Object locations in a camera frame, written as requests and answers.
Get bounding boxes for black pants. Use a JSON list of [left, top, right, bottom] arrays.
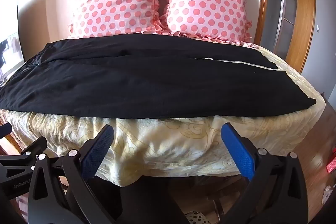
[[0, 35, 317, 120]]

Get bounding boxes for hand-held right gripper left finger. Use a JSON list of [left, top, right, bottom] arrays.
[[28, 124, 116, 224]]

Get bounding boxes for flat screen television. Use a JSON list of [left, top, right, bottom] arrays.
[[0, 0, 22, 78]]

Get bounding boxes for white dotted slipper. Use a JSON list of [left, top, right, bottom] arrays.
[[184, 211, 208, 224]]

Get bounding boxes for bed with yellow sheet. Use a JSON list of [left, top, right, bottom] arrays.
[[0, 40, 326, 188]]

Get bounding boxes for red box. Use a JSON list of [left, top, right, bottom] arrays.
[[325, 147, 336, 175]]

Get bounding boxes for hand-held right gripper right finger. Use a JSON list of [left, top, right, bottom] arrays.
[[221, 123, 313, 224]]

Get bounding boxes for grey glass door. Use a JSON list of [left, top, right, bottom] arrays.
[[273, 0, 298, 57]]

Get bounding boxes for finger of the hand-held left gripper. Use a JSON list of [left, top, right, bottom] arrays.
[[0, 136, 48, 170], [0, 123, 12, 139]]

